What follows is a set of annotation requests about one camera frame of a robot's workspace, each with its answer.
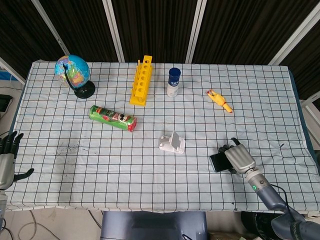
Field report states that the yellow test tube rack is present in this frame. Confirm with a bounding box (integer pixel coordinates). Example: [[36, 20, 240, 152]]
[[129, 55, 154, 107]]

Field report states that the blue globe on black stand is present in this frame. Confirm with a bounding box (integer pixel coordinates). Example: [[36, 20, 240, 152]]
[[54, 54, 96, 99]]

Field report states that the yellow rubber chicken toy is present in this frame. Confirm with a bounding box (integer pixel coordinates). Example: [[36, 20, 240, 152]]
[[205, 89, 234, 114]]

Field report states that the black smartphone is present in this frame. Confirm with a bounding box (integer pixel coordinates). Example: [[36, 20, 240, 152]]
[[209, 151, 233, 173]]

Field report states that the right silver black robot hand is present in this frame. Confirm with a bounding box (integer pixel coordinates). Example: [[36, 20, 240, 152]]
[[218, 137, 257, 175]]

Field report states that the grey floor cable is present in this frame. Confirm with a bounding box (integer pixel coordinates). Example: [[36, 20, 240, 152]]
[[16, 209, 59, 240]]

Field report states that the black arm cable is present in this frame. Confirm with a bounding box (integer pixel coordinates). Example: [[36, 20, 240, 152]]
[[271, 183, 297, 217]]

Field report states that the dark green box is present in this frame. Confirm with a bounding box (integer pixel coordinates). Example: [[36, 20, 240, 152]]
[[0, 94, 13, 113]]

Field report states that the white bottle with blue cap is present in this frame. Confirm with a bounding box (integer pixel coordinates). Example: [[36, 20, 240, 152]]
[[166, 67, 182, 98]]

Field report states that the green chips can red lid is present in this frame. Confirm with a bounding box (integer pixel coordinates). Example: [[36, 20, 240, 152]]
[[88, 104, 138, 133]]

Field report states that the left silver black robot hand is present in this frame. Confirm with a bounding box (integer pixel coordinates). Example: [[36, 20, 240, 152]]
[[0, 131, 35, 190]]

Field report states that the white black checkered tablecloth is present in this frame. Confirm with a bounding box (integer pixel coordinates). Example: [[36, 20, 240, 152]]
[[4, 59, 318, 214]]

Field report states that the white metal frame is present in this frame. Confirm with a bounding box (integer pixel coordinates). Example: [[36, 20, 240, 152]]
[[299, 90, 320, 122]]

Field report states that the white partition post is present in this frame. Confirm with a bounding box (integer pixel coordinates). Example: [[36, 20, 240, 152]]
[[31, 0, 71, 56], [184, 0, 209, 64], [0, 56, 26, 85], [101, 0, 126, 63], [268, 3, 320, 65]]

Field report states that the white folding phone stand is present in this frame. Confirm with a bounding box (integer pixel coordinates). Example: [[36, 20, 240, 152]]
[[158, 131, 186, 154]]

